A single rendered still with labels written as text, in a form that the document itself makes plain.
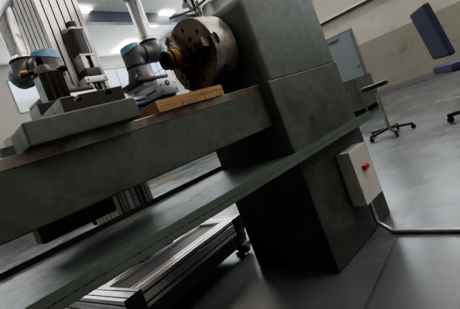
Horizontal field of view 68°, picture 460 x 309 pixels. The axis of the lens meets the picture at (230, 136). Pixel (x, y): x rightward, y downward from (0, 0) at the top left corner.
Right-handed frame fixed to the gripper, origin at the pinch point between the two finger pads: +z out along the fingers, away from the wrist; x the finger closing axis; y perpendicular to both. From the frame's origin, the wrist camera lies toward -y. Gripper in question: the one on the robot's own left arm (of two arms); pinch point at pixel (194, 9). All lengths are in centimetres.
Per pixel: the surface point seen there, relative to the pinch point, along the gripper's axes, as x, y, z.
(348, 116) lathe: -44, -34, 78
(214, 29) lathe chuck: 19.9, -26.9, 21.9
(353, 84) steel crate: -511, 184, 72
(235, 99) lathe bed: 25, -28, 51
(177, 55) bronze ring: 34.0, -16.2, 27.0
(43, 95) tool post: 83, -5, 30
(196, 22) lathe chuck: 23.5, -22.3, 16.5
